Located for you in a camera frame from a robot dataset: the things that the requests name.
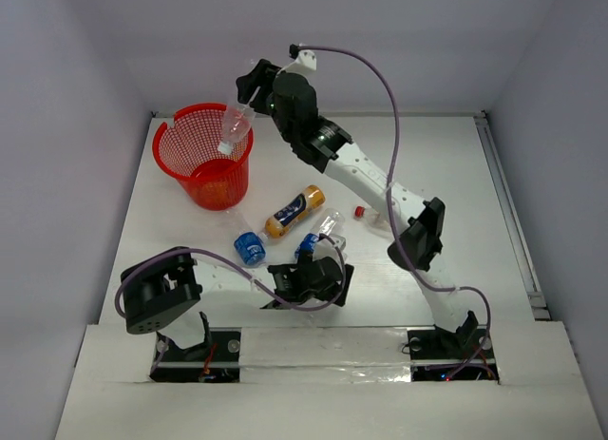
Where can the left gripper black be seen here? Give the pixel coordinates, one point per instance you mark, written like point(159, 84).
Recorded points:
point(289, 278)

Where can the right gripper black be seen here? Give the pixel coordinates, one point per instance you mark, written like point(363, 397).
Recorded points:
point(261, 74)

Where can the clear bottle with white cap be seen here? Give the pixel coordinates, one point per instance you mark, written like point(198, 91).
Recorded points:
point(236, 122)

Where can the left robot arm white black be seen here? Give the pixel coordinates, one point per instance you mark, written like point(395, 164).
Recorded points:
point(155, 293)

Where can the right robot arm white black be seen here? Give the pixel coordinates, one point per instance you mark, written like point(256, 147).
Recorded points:
point(287, 97)

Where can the red plastic mesh bin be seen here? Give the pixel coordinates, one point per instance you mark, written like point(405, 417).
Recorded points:
point(187, 151)

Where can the clear bottle blue label right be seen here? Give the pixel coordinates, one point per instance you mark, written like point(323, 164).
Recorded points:
point(330, 222)

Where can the clear bottle blue label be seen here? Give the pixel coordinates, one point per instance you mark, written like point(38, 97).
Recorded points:
point(330, 222)
point(245, 240)

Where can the clear bottle blue label left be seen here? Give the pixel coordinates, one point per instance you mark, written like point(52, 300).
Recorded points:
point(245, 240)

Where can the orange bottle with blue label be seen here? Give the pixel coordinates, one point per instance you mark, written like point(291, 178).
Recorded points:
point(299, 208)

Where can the clear bottle with red cap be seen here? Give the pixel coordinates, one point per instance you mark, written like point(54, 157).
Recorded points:
point(373, 219)

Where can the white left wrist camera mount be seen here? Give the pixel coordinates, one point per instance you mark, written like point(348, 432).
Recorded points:
point(330, 247)

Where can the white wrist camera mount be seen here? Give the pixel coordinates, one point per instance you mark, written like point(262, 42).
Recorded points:
point(303, 61)
point(330, 247)

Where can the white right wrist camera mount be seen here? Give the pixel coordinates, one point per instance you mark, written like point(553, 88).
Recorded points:
point(303, 61)

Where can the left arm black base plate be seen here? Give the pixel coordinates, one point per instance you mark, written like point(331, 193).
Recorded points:
point(214, 361)

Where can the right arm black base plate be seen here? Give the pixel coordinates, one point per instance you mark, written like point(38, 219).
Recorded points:
point(430, 361)

